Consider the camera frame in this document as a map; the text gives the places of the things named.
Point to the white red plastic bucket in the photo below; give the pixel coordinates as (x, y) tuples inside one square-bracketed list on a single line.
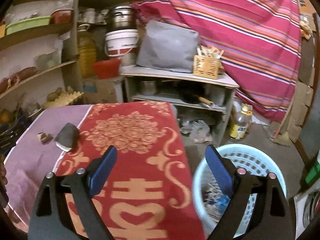
[(121, 42)]

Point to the yellow egg tray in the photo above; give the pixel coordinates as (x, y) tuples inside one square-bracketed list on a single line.
[(64, 100)]

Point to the green plastic tray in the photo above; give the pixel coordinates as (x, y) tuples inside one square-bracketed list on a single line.
[(27, 24)]

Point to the light blue plastic basket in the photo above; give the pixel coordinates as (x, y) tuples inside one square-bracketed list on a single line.
[(251, 159)]

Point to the red plastic basket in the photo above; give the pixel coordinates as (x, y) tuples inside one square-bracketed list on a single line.
[(107, 69)]

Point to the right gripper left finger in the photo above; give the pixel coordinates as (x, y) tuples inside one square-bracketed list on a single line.
[(51, 218)]

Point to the cardboard box blue label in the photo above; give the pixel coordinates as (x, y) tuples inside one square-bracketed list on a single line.
[(89, 89)]

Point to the red small basket on shelf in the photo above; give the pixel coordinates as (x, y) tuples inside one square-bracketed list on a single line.
[(62, 16)]

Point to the yellow net potato bag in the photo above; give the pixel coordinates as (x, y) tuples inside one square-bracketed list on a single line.
[(6, 116)]

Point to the purple table mat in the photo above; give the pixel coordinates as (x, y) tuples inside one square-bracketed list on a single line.
[(30, 160)]

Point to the red gold patterned towel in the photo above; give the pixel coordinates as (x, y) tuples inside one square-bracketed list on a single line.
[(148, 193)]

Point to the black white patterned packet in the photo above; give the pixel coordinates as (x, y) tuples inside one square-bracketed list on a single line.
[(211, 193)]

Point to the straw broom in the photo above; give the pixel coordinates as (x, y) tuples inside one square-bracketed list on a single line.
[(281, 136)]

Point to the striped pink red curtain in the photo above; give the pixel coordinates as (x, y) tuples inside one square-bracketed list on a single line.
[(260, 40)]

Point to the clear plastic storage box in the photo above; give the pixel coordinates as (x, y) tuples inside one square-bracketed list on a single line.
[(46, 61)]

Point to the wooden wall shelf unit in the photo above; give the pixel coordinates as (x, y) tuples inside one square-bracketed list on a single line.
[(21, 82)]

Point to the small brown paper scrap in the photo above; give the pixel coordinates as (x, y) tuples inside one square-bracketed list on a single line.
[(44, 138)]

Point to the yellow chopstick holder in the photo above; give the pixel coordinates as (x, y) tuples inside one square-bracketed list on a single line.
[(207, 62)]

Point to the dark blue plastic crate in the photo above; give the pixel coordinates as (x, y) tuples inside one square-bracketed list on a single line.
[(9, 137)]

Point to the grey low shelf unit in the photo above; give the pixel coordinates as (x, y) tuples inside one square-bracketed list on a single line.
[(169, 84)]

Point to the black silver foil bag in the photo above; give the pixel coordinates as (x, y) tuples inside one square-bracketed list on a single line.
[(67, 138)]

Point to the steel cooking pot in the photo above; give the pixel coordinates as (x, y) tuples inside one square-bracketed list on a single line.
[(120, 18)]

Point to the yellow oil jug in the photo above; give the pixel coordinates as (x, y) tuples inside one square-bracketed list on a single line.
[(86, 50)]

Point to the clear yellow label bottle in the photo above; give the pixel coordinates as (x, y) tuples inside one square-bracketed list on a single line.
[(241, 122)]

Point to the blue plastic bag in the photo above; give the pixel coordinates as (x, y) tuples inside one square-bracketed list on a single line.
[(222, 203)]

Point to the wooden handled pan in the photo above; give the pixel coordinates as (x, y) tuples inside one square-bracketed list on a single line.
[(194, 99)]

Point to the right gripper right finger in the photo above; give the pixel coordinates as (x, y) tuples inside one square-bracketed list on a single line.
[(271, 217)]

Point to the steel pot in shelf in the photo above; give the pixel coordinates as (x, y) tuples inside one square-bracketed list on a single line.
[(148, 87)]

